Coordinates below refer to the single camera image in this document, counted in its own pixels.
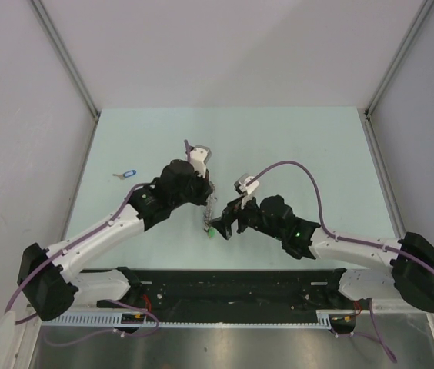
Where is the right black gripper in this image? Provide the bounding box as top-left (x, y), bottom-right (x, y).
top-left (209, 190), bottom-right (284, 241)

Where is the large metal keyring disc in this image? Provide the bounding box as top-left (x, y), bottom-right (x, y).
top-left (202, 181), bottom-right (218, 234)

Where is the key with green tag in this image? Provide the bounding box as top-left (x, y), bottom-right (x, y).
top-left (207, 228), bottom-right (217, 238)

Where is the key with blue tag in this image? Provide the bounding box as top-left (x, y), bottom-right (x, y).
top-left (113, 170), bottom-right (136, 180)

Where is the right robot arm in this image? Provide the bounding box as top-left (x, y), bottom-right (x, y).
top-left (210, 195), bottom-right (434, 313)

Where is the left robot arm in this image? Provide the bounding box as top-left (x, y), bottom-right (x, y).
top-left (18, 159), bottom-right (212, 321)

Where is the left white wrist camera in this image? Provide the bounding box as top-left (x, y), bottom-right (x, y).
top-left (189, 145), bottom-right (212, 178)

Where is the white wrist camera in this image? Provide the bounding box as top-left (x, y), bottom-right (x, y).
top-left (189, 145), bottom-right (212, 178)
top-left (234, 173), bottom-right (259, 198)

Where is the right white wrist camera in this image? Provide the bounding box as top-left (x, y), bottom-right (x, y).
top-left (234, 173), bottom-right (259, 198)

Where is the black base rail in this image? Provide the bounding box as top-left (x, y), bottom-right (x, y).
top-left (97, 268), bottom-right (372, 324)

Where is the white slotted cable duct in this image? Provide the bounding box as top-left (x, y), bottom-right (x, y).
top-left (42, 311), bottom-right (332, 330)

